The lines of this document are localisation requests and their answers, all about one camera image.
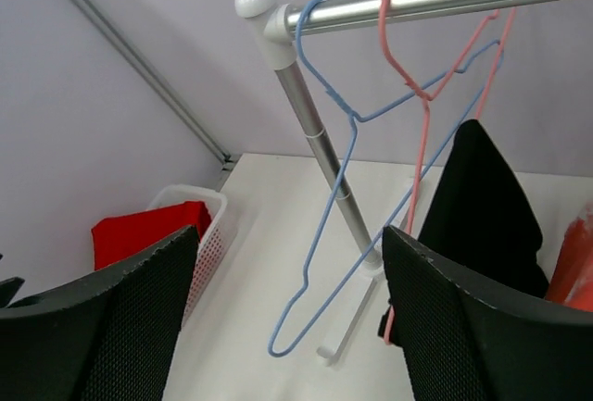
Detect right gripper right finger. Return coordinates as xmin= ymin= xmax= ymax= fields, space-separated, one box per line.
xmin=383 ymin=226 xmax=592 ymax=400

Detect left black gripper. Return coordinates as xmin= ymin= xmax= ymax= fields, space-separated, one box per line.
xmin=0 ymin=277 xmax=25 ymax=308

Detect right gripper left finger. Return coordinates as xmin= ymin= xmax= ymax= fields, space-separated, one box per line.
xmin=1 ymin=226 xmax=199 ymax=400

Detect red trousers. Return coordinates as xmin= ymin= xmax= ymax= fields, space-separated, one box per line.
xmin=91 ymin=201 xmax=212 ymax=270

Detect black trousers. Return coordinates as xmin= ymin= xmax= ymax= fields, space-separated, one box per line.
xmin=418 ymin=119 xmax=549 ymax=298

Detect blue wire hanger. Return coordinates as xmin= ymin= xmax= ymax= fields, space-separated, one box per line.
xmin=268 ymin=0 xmax=504 ymax=358

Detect pink hanger of black trousers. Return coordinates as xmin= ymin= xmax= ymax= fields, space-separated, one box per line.
xmin=377 ymin=0 xmax=518 ymax=345

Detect orange patterned garment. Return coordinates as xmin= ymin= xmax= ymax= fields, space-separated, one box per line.
xmin=545 ymin=215 xmax=592 ymax=312

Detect white plastic basket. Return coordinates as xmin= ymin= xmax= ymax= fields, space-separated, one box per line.
xmin=147 ymin=184 xmax=233 ymax=327

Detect metal clothes rack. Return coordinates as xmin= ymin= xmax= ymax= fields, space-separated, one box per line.
xmin=233 ymin=0 xmax=593 ymax=369

